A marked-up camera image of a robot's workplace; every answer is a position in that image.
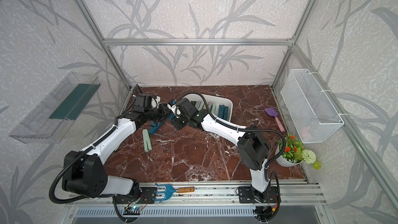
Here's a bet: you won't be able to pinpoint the teal pruning pliers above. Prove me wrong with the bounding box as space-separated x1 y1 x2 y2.
223 105 229 120
169 113 176 121
148 121 164 135
218 105 225 119

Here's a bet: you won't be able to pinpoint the mint pruning pliers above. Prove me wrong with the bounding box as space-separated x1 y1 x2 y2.
142 129 152 152
212 104 218 116

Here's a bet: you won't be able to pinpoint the white rectangular storage box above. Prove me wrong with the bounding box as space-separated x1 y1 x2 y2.
202 94 233 122

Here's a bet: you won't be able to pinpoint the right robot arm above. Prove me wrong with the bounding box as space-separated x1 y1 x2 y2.
167 97 286 203

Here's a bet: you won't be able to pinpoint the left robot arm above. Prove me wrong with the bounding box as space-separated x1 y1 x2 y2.
49 94 171 204

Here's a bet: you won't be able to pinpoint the open teal pruning pliers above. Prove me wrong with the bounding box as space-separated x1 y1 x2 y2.
148 121 164 135

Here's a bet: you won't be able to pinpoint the blue garden hand fork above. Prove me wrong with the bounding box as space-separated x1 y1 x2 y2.
152 183 195 202

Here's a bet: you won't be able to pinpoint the purple pink silicone spatula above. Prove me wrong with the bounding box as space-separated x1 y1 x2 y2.
265 107 285 132

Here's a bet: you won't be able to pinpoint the potted artificial flower plant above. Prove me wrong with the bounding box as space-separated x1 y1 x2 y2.
275 133 322 170

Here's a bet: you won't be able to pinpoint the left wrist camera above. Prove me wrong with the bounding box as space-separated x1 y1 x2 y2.
151 95 161 108

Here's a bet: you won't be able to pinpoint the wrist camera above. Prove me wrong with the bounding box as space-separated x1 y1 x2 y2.
167 100 176 114
151 95 161 108

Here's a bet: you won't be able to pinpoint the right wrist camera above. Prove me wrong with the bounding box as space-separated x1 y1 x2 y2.
167 100 176 114

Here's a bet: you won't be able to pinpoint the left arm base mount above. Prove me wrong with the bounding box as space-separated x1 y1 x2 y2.
115 187 157 204

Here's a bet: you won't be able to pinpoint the clear plastic wall shelf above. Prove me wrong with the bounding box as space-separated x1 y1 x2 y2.
9 72 101 144

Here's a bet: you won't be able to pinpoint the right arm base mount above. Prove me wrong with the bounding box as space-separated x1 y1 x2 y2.
235 186 280 204

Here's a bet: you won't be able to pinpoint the white wire mesh basket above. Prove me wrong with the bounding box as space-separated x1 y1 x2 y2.
281 68 344 144

